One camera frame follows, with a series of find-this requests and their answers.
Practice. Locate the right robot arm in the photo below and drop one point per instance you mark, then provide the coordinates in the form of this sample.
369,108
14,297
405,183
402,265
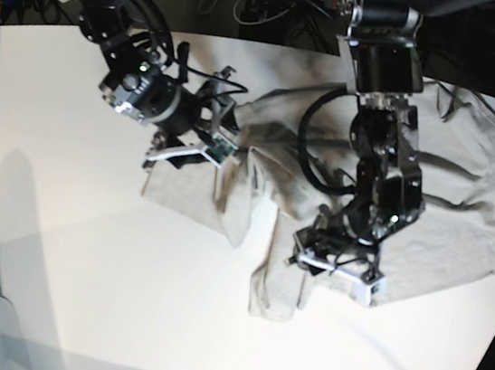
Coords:
150,80

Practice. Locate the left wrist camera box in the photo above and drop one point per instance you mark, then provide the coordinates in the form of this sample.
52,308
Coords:
364,291

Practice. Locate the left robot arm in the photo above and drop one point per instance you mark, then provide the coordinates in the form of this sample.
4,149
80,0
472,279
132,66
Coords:
377,44

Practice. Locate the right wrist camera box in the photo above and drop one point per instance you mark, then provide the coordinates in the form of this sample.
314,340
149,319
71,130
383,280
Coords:
219,149

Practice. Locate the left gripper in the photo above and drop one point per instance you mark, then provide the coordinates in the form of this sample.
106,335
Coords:
330,245

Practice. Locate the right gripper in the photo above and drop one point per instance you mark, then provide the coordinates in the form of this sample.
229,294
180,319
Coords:
182,136

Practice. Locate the grey t-shirt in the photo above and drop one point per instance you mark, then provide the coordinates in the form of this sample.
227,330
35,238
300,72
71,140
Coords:
451,244

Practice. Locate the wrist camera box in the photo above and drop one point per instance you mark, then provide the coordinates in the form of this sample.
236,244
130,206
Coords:
219,149
364,291

